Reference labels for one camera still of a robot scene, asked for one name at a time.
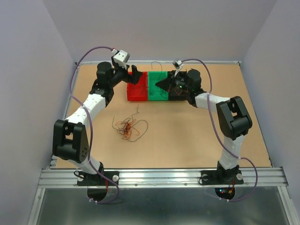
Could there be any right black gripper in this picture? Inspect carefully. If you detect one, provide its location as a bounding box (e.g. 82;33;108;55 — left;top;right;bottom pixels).
155;70;191;93

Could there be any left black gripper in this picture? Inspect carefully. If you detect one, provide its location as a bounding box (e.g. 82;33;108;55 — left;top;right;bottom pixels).
109;56;143;88

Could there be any black thin wire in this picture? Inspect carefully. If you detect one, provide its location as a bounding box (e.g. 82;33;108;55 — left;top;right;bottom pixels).
149;60;170;98

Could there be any orange wire bundle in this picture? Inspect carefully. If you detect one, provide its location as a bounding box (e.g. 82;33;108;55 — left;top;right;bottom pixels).
112;105;149;143

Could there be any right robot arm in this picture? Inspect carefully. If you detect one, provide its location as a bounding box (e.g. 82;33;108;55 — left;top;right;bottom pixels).
155;69;253;185

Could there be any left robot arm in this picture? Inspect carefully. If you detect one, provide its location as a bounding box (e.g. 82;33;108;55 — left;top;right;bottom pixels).
52;61;142;185

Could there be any black plastic bin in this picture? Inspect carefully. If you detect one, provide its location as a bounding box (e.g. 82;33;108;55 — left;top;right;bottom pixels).
167;71;193;102

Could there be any green plastic bin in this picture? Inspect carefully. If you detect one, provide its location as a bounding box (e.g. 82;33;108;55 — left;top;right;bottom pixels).
148;71;168;101

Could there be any red plastic bin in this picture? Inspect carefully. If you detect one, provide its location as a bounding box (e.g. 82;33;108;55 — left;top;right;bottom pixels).
127;72;148;102

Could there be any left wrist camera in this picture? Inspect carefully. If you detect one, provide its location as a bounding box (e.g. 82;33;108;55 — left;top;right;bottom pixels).
112;48;130;69

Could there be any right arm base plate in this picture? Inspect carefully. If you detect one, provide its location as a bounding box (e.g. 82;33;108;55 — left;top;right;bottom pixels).
199;170;244;186

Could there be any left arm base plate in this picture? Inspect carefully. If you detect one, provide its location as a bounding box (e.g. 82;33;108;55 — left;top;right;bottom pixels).
74;171;119;187

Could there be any aluminium front rail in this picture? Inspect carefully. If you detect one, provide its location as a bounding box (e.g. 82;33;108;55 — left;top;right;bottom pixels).
37;167;288;189

